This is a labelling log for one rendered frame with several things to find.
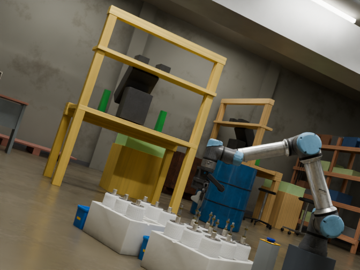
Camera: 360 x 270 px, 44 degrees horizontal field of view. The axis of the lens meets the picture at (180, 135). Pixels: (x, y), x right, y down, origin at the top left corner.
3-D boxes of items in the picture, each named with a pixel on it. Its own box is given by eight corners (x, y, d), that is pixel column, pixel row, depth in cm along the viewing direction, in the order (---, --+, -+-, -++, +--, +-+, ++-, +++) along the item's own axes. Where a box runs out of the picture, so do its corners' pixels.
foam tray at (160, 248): (191, 270, 245) (201, 238, 247) (248, 300, 218) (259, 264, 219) (139, 265, 218) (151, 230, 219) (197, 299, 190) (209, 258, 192)
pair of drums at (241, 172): (215, 218, 631) (232, 164, 636) (256, 238, 531) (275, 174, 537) (174, 207, 606) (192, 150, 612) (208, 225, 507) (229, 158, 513)
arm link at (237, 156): (242, 152, 238) (222, 147, 239) (245, 152, 227) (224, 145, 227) (238, 167, 238) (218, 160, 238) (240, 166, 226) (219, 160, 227)
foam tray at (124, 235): (134, 238, 283) (142, 211, 284) (173, 261, 254) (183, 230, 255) (82, 230, 257) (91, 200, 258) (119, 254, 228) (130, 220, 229)
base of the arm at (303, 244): (313, 250, 250) (318, 233, 250) (332, 259, 236) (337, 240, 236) (292, 244, 244) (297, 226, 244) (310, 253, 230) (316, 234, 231)
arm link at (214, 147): (225, 142, 227) (209, 137, 228) (218, 163, 227) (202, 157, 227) (224, 143, 235) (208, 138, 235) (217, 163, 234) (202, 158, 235)
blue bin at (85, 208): (111, 230, 286) (117, 212, 287) (120, 235, 278) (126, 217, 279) (70, 223, 266) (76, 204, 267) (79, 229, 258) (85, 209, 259)
